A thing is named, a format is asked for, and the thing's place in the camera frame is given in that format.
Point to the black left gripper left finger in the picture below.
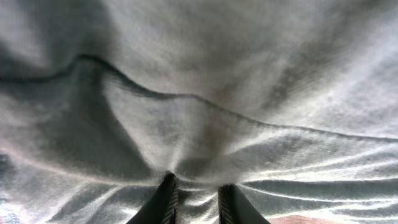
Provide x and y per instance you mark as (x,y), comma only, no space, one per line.
(162,208)

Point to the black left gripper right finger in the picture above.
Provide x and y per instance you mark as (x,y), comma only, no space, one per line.
(235,208)

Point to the light grey-blue t-shirt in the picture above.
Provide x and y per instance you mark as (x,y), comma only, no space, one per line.
(295,102)

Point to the folded pink shirt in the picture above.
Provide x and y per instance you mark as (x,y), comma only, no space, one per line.
(297,219)

